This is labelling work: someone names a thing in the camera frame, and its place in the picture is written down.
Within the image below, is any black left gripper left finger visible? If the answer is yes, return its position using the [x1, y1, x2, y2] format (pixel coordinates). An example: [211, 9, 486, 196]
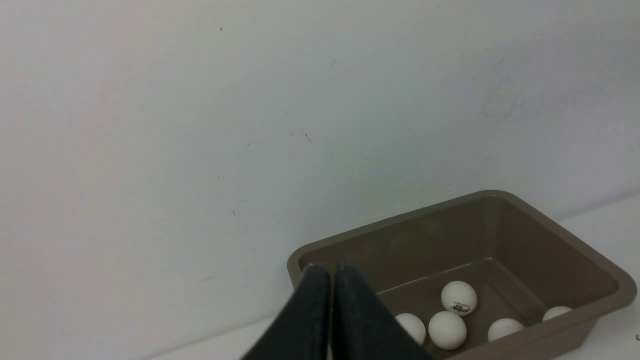
[242, 265, 332, 360]

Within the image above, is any brown plastic bin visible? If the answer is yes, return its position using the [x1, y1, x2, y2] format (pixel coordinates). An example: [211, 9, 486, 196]
[286, 190, 637, 360]

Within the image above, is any white table-tennis ball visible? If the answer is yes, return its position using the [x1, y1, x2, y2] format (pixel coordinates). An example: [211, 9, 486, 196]
[395, 313, 427, 346]
[542, 305, 573, 322]
[440, 280, 478, 317]
[428, 311, 467, 351]
[487, 317, 525, 342]

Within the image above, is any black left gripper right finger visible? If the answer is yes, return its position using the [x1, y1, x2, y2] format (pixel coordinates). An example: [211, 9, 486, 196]
[333, 264, 432, 360]

